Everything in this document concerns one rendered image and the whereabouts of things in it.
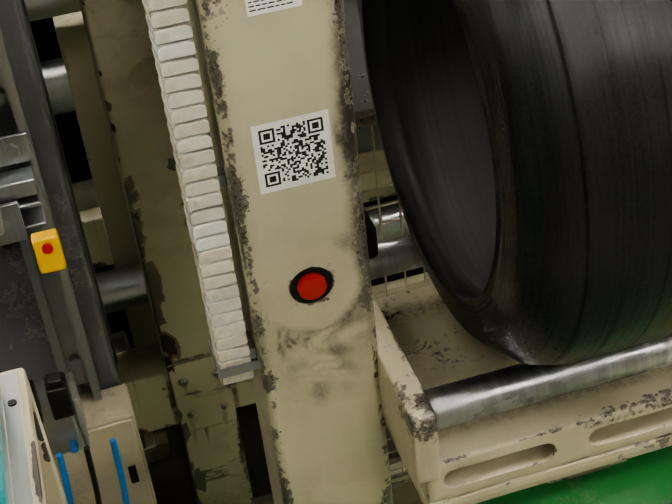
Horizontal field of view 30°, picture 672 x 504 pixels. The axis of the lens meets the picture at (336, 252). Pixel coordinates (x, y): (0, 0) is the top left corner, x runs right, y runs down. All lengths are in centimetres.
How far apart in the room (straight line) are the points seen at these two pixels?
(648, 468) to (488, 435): 120
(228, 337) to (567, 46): 48
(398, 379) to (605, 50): 44
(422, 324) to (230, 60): 60
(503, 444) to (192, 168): 46
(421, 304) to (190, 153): 56
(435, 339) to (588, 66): 62
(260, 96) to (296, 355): 31
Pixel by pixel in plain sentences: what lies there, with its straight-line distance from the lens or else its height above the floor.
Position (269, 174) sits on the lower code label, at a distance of 119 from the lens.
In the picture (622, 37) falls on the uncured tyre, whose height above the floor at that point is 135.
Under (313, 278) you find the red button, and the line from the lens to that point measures 126.
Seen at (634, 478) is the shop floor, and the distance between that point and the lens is 254.
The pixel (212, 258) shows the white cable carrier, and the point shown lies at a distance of 124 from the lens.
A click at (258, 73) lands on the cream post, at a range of 114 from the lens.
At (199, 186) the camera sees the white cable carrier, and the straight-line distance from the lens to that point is 119.
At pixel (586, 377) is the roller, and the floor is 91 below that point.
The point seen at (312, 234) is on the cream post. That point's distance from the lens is 124.
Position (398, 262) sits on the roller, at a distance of 156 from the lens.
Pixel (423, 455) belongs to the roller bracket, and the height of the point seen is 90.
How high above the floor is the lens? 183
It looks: 36 degrees down
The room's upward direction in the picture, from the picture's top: 7 degrees counter-clockwise
